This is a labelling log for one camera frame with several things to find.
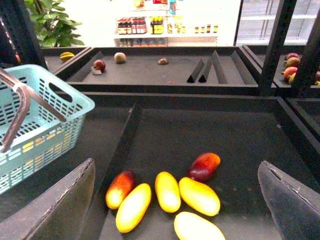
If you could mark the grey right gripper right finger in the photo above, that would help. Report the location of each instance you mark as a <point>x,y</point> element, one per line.
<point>294,207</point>

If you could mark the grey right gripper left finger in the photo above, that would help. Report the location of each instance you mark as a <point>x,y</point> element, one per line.
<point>57,214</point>

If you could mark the light blue plastic basket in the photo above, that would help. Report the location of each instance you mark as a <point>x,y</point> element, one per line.
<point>42,137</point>

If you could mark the brown basket handle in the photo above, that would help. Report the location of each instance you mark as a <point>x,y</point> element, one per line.
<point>25,94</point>

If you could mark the red yellow mango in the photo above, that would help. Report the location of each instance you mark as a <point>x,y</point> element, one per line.
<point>120,188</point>

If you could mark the yellow orange mango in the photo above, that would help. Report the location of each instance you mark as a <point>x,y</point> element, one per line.
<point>199,196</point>

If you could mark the yellow mango bottom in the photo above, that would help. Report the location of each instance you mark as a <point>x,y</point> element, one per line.
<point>190,226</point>

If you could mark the black fruit display tray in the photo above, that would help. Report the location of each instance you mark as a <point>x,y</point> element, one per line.
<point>151,133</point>

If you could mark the pile of dragon fruits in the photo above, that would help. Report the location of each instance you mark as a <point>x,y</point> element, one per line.
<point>291,63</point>

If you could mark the dark red passion fruit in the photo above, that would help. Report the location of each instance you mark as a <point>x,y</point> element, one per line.
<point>99,64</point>

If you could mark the yellow star fruit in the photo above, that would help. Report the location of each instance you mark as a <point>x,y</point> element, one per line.
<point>65,56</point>

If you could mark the green brown round fruit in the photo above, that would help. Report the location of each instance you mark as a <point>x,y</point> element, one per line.
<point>120,58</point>

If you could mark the black upper display tray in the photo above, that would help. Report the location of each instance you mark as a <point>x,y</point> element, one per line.
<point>190,70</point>

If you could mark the brown halved fruit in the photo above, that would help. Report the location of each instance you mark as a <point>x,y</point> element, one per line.
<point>163,61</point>

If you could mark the green potted plant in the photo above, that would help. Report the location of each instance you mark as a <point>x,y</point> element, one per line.
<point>52,25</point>

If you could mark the white shelf with bottles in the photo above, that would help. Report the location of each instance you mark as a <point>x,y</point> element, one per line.
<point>162,23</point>

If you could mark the black support post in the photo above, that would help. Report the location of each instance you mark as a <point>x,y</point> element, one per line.
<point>276,42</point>

